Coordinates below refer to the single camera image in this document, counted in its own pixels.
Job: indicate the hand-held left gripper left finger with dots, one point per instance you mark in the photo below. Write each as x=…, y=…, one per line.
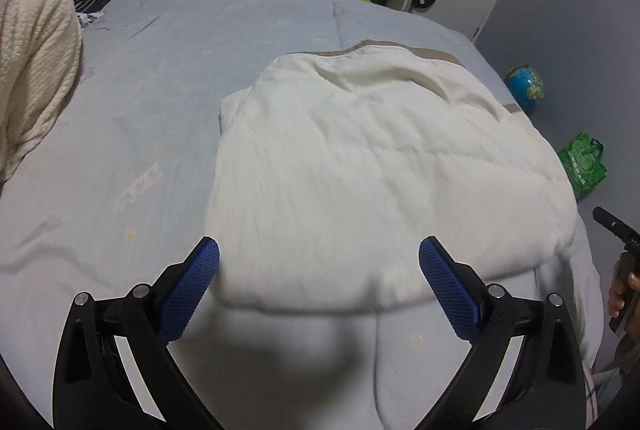
x=192, y=280

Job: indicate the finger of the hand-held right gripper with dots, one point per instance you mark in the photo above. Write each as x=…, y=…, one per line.
x=612, y=222

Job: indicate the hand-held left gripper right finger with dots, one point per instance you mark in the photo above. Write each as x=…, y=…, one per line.
x=450, y=290

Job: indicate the cream large garment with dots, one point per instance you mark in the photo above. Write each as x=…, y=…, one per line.
x=380, y=169

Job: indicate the person's right hand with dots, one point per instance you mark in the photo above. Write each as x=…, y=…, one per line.
x=620, y=302

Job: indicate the green plastic bag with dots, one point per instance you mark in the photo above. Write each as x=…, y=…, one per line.
x=582, y=164

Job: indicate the person's leg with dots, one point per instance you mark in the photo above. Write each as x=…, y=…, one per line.
x=612, y=375

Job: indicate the blue globe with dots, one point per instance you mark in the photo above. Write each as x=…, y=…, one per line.
x=525, y=87

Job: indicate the bed with pale blue cover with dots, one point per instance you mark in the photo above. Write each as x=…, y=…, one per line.
x=150, y=84

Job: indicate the cream knitted blanket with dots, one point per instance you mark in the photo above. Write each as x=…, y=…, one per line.
x=35, y=59

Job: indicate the small patterned cloth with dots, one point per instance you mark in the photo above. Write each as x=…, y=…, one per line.
x=90, y=20

